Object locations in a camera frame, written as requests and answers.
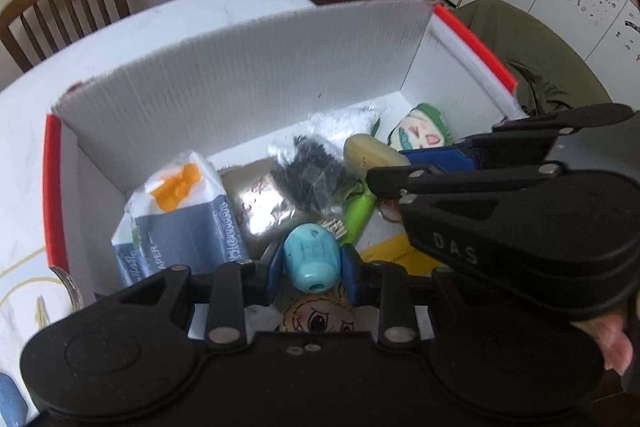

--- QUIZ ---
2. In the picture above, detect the light blue pencil sharpener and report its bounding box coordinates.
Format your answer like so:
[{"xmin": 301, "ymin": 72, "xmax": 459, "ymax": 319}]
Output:
[{"xmin": 283, "ymin": 223, "xmax": 341, "ymax": 294}]

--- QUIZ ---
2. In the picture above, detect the blonde doll head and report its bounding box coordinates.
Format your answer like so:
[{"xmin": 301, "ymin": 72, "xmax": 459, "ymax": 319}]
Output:
[{"xmin": 279, "ymin": 283, "xmax": 357, "ymax": 334}]

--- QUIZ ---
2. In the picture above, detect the person's right hand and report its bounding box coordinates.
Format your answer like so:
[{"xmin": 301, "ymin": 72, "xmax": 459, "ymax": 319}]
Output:
[{"xmin": 573, "ymin": 313, "xmax": 634, "ymax": 376}]

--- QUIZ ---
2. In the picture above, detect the bag of black screws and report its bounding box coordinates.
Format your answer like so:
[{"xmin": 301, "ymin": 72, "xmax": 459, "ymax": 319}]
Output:
[{"xmin": 267, "ymin": 134, "xmax": 359, "ymax": 219}]

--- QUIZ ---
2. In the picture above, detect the pale yellow oval case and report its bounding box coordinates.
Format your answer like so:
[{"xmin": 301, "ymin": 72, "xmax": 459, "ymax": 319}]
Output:
[{"xmin": 343, "ymin": 133, "xmax": 410, "ymax": 172}]

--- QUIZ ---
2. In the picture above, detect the red and white cardboard box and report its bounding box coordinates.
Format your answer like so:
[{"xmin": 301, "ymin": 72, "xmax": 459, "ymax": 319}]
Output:
[{"xmin": 43, "ymin": 0, "xmax": 523, "ymax": 305}]

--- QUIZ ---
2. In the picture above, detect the yellow small box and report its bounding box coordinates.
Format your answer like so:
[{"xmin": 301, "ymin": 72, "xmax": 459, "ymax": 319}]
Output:
[{"xmin": 360, "ymin": 234, "xmax": 442, "ymax": 277}]

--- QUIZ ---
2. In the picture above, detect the blue white tissue pack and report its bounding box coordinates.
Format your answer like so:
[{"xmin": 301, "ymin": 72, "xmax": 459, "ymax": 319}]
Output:
[{"xmin": 111, "ymin": 150, "xmax": 250, "ymax": 286}]

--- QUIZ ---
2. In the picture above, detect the silver foil packet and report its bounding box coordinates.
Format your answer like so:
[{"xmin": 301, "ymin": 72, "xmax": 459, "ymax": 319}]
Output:
[{"xmin": 221, "ymin": 158, "xmax": 299, "ymax": 257}]

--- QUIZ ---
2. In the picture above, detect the white plastic bag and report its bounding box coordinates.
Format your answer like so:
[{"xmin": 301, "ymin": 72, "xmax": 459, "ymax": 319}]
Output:
[{"xmin": 309, "ymin": 102, "xmax": 386, "ymax": 147}]

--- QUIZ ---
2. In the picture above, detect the brown wooden chair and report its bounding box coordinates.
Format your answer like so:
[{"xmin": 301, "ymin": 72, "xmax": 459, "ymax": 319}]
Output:
[{"xmin": 1, "ymin": 0, "xmax": 130, "ymax": 72}]

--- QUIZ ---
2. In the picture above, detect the green haired cartoon badge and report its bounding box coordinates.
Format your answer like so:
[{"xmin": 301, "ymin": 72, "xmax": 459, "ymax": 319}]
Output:
[{"xmin": 387, "ymin": 103, "xmax": 452, "ymax": 152}]

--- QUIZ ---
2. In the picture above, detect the green tube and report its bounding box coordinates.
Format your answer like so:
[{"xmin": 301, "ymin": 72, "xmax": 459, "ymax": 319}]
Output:
[{"xmin": 340, "ymin": 187, "xmax": 376, "ymax": 244}]

